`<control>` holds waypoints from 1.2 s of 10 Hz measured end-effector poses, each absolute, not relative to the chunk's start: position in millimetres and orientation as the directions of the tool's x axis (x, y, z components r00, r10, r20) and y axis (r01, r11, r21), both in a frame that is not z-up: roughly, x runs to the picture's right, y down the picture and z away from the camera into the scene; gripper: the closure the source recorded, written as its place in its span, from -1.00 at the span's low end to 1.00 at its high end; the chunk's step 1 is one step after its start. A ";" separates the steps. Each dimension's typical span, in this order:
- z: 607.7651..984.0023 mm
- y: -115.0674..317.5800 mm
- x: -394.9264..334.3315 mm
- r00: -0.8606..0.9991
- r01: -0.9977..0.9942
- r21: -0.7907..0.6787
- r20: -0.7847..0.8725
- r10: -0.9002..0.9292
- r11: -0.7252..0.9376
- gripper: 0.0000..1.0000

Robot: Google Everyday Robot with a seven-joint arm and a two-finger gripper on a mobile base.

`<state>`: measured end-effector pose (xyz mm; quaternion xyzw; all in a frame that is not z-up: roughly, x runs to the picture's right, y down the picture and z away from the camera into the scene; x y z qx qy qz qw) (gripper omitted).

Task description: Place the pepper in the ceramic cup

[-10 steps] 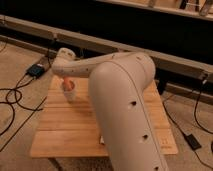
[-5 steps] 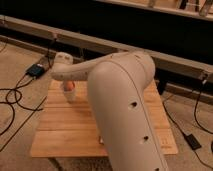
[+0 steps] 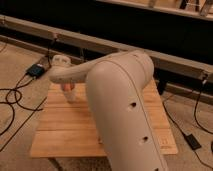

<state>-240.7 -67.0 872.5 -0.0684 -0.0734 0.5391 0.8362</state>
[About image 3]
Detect black power adapter box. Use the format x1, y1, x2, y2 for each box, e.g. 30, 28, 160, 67
26, 64, 45, 78

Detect wooden table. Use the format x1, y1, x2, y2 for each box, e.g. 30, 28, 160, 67
30, 80, 178, 158

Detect orange pepper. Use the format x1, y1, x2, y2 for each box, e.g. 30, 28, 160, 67
62, 84, 75, 91

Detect black power brick right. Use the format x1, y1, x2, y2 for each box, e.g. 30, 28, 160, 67
184, 134, 201, 150

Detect black floor cables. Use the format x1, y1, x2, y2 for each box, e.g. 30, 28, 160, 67
0, 39, 58, 153

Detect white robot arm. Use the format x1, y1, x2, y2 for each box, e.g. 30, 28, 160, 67
49, 50, 169, 171

